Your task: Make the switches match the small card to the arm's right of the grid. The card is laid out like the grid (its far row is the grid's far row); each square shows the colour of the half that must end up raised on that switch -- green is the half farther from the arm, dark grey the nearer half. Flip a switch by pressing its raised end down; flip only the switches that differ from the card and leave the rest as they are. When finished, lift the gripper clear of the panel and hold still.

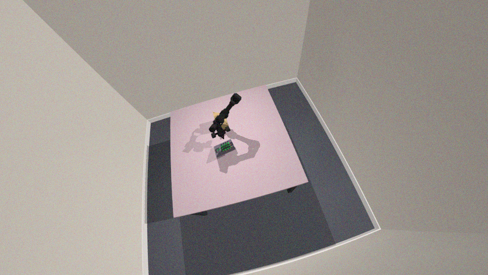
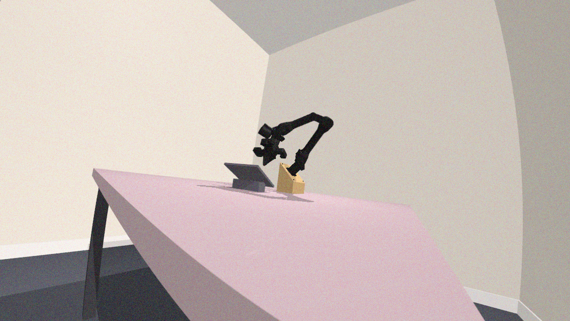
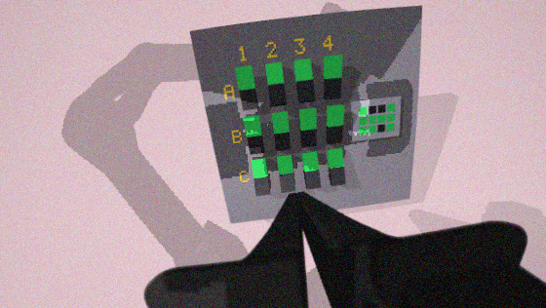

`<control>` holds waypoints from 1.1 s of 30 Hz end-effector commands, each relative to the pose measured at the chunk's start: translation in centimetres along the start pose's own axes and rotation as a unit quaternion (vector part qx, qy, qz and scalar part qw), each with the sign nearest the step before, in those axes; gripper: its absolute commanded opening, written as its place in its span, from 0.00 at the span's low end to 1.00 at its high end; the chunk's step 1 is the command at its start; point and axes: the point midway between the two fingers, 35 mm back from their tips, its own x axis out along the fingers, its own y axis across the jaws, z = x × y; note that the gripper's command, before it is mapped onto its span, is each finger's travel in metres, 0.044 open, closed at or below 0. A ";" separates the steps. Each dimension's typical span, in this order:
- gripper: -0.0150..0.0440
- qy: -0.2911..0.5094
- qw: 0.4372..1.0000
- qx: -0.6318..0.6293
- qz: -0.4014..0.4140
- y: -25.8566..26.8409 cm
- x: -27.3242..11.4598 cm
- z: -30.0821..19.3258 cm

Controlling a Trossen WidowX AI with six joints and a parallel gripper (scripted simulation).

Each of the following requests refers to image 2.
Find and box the grey switch panel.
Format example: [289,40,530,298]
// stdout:
[224,163,274,192]

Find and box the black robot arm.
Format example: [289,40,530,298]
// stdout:
[258,112,333,176]

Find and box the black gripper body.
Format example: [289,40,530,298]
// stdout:
[253,140,287,158]

